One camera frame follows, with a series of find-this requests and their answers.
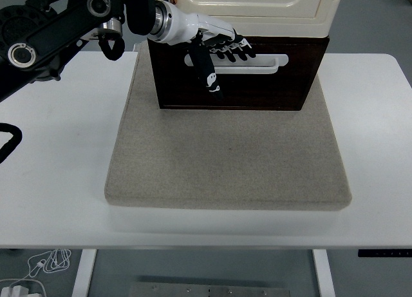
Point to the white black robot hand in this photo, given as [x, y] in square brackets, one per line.
[180, 26]

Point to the dark wooden drawer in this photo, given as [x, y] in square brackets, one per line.
[267, 91]

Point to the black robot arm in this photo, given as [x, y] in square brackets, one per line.
[48, 29]

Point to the cream plastic cabinet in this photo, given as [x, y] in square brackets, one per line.
[270, 23]

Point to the dark wooden drawer housing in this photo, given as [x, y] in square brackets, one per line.
[289, 38]

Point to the beige fabric mat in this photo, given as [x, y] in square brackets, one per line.
[225, 155]

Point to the white table leg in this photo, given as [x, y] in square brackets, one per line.
[83, 271]
[323, 271]

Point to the grey metal plate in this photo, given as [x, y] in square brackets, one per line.
[209, 291]

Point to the black table control panel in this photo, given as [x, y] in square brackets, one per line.
[386, 253]

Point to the white power adapter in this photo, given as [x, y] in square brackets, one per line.
[19, 290]

